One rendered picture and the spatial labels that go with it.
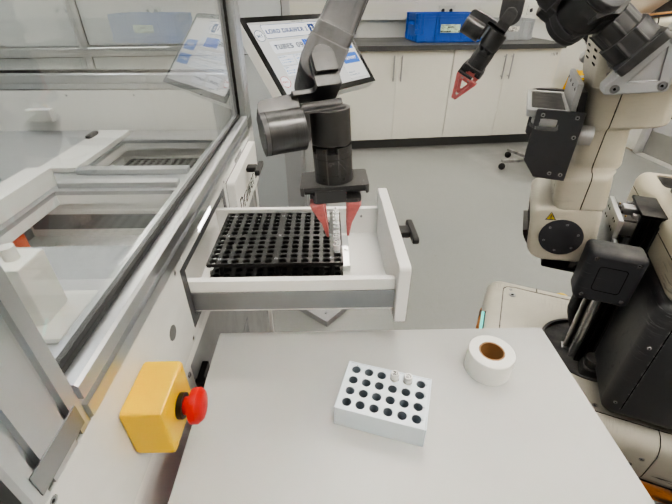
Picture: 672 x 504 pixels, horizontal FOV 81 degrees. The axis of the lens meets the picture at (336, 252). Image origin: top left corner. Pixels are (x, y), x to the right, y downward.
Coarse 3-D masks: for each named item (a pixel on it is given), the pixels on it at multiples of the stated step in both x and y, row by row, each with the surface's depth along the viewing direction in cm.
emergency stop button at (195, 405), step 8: (192, 392) 43; (200, 392) 44; (184, 400) 44; (192, 400) 43; (200, 400) 43; (184, 408) 43; (192, 408) 42; (200, 408) 43; (192, 416) 42; (200, 416) 43; (192, 424) 43
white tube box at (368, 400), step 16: (352, 368) 58; (368, 368) 58; (352, 384) 56; (368, 384) 57; (384, 384) 56; (400, 384) 56; (416, 384) 57; (336, 400) 54; (352, 400) 54; (368, 400) 54; (384, 400) 54; (400, 400) 54; (416, 400) 54; (336, 416) 54; (352, 416) 53; (368, 416) 52; (384, 416) 52; (400, 416) 53; (416, 416) 52; (368, 432) 54; (384, 432) 53; (400, 432) 52; (416, 432) 51
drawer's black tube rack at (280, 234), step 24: (240, 216) 77; (264, 216) 77; (288, 216) 77; (312, 216) 77; (216, 240) 69; (240, 240) 69; (264, 240) 69; (288, 240) 69; (312, 240) 69; (216, 264) 63; (240, 264) 63; (264, 264) 63; (288, 264) 63; (312, 264) 64
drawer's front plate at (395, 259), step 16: (384, 192) 79; (384, 208) 73; (384, 224) 73; (384, 240) 73; (400, 240) 64; (384, 256) 73; (400, 256) 60; (400, 272) 58; (400, 288) 59; (400, 304) 61; (400, 320) 63
